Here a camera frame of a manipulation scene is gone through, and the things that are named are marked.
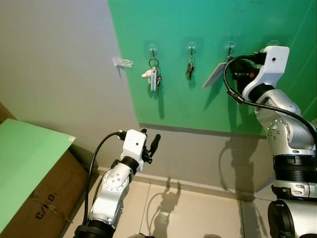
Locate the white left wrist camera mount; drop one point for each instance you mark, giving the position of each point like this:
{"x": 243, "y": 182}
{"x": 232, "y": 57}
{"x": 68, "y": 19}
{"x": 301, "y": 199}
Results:
{"x": 132, "y": 144}

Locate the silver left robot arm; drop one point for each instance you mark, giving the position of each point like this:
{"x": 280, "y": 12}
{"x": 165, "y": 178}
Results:
{"x": 114, "y": 183}

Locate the small dark key bunch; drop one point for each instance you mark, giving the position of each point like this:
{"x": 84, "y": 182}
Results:
{"x": 189, "y": 73}

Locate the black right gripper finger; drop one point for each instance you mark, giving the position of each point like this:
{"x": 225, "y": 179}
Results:
{"x": 237, "y": 77}

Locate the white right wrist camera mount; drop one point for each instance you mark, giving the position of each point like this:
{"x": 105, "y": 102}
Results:
{"x": 270, "y": 69}

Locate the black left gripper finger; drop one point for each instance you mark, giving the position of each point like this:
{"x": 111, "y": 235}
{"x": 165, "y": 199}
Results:
{"x": 144, "y": 132}
{"x": 155, "y": 145}

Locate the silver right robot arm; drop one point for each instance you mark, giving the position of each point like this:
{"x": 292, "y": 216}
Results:
{"x": 287, "y": 134}

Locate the key bunch with white figure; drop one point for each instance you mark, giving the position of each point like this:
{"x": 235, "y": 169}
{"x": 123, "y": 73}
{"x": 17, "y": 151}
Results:
{"x": 154, "y": 79}

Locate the large green wall board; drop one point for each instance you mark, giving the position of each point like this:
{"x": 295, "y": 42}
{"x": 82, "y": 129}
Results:
{"x": 173, "y": 106}

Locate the clear adhesive wall hook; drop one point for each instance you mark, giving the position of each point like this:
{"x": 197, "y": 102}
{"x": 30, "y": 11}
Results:
{"x": 191, "y": 47}
{"x": 273, "y": 43}
{"x": 153, "y": 48}
{"x": 230, "y": 48}

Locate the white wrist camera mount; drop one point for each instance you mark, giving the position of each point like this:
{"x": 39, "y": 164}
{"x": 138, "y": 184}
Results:
{"x": 270, "y": 69}
{"x": 132, "y": 144}

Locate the clear tape strip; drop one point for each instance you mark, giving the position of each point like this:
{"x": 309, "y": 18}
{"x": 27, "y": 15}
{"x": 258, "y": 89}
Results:
{"x": 122, "y": 62}

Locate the small green board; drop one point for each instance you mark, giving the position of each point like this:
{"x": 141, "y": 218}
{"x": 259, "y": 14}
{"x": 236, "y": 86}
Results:
{"x": 25, "y": 163}

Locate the white key card tag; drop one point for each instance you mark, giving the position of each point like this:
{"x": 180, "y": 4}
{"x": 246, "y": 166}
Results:
{"x": 215, "y": 75}

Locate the brown cardboard box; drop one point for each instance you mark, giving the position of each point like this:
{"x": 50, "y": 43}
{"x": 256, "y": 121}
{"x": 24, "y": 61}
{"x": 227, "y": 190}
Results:
{"x": 49, "y": 203}

